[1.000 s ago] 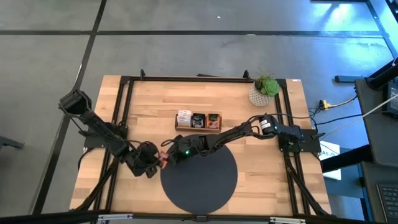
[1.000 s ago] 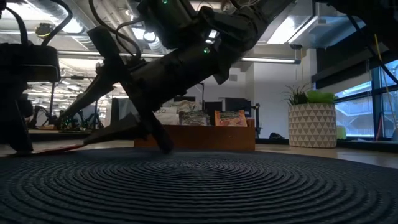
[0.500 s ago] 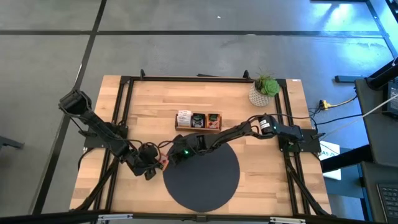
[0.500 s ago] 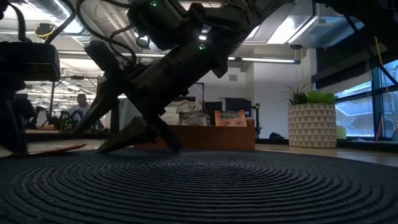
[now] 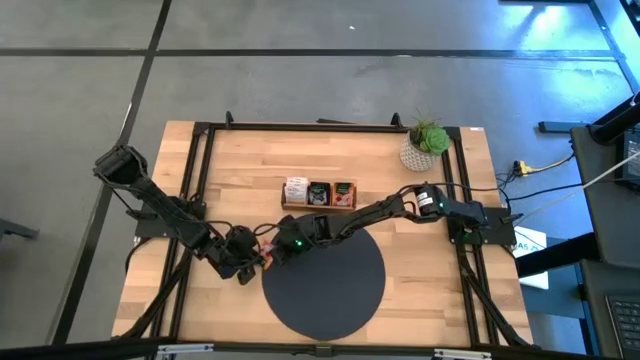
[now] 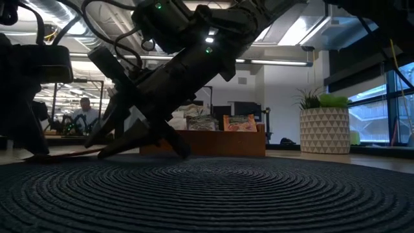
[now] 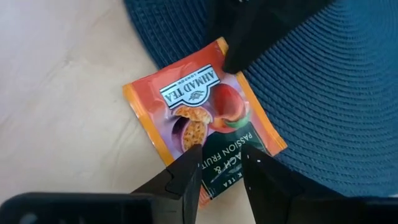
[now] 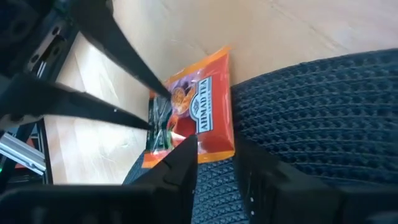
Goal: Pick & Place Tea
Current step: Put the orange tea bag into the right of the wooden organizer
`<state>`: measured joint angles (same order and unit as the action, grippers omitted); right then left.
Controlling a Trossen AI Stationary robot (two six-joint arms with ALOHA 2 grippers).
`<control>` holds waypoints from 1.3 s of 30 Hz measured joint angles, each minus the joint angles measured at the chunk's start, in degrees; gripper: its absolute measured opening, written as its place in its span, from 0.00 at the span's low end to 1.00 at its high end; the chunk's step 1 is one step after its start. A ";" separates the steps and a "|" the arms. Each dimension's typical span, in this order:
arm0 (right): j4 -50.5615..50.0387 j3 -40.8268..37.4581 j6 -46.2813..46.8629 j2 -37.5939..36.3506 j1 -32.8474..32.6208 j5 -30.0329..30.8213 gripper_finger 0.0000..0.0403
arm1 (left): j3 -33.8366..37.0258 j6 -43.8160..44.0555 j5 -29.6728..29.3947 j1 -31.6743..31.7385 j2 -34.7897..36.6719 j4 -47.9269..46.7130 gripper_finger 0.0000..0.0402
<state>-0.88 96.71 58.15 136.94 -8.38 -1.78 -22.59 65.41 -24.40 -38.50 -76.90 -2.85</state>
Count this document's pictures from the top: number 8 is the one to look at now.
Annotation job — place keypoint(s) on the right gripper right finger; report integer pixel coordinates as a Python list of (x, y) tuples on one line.
[(295, 193)]

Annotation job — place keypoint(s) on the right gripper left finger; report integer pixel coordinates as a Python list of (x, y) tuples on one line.
[(155, 193)]

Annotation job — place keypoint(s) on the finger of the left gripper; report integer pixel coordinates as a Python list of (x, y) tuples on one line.
[(77, 104), (124, 53)]

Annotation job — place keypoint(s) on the red and orange tea packet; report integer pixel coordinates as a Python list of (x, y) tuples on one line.
[(214, 118)]

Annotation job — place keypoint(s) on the round dark woven placemat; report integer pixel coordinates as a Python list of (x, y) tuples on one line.
[(311, 109)]

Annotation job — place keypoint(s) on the silver metal bracket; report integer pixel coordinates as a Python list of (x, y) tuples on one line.
[(21, 154)]

